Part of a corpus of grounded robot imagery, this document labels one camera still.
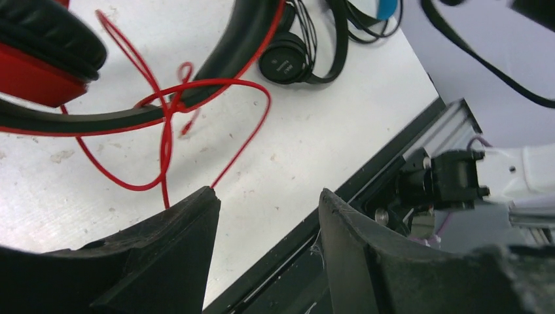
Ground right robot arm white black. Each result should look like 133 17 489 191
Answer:
395 144 554 210

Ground small black headphones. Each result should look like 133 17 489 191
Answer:
258 1 349 84

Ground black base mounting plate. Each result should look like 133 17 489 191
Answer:
204 98 447 313

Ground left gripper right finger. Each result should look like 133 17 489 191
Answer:
318 196 554 313

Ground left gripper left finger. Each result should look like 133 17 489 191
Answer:
1 186 221 313

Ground red headphones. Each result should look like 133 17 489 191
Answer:
0 0 288 210

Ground aluminium frame rail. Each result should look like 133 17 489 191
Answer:
404 101 554 251

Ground large black blue headphones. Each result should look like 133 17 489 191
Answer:
344 1 404 44

